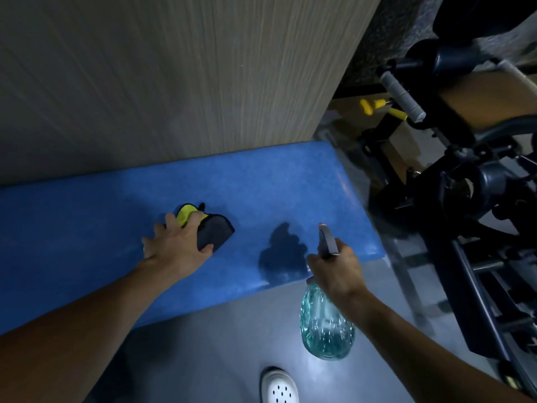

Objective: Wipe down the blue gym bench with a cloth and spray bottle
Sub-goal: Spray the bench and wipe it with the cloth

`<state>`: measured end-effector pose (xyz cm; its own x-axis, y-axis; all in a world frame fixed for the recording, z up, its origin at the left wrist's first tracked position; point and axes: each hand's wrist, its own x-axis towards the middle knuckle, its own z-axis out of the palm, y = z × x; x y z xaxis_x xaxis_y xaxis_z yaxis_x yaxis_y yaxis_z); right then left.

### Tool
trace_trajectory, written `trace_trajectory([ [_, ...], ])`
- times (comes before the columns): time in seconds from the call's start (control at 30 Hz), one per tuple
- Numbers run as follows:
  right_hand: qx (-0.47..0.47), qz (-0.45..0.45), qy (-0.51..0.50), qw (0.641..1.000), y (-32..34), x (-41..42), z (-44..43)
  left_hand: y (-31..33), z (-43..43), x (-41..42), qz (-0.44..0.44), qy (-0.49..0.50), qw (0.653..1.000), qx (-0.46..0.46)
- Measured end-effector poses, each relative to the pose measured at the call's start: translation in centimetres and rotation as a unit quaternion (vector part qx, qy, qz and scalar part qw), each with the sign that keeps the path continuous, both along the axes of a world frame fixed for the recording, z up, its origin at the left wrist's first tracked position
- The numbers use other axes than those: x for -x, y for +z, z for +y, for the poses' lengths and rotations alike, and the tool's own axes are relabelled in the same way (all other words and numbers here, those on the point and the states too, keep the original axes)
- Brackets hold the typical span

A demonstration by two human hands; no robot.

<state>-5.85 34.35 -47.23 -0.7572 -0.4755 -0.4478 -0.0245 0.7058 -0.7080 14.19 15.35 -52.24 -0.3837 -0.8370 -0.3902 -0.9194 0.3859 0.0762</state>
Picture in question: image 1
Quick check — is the blue padded bench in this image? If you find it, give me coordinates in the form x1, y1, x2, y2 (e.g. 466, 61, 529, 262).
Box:
0, 140, 387, 336

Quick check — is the clear blue spray bottle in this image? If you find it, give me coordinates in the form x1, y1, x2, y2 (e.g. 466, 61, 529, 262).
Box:
299, 223, 356, 360

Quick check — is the person's left forearm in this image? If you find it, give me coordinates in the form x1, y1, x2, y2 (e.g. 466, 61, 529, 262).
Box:
0, 257, 177, 403

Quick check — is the black machine seat pad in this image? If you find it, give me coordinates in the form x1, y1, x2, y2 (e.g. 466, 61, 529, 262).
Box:
436, 71, 537, 130

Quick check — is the grey and yellow cleaning cloth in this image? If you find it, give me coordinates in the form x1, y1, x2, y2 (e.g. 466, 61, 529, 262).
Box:
174, 201, 235, 252

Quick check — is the person's left hand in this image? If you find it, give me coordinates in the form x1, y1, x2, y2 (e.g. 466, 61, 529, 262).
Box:
141, 210, 215, 278

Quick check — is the person's right hand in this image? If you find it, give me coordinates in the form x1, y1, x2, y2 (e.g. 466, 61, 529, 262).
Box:
306, 238, 365, 305

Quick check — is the white clog shoe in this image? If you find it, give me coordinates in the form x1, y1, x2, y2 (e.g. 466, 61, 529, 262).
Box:
260, 367, 299, 403

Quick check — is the person's right forearm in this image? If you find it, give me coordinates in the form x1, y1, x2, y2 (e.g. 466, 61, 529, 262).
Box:
335, 287, 534, 403

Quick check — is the grey handle grip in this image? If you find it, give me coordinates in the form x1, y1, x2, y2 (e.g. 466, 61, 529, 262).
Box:
380, 71, 427, 124
499, 58, 537, 99

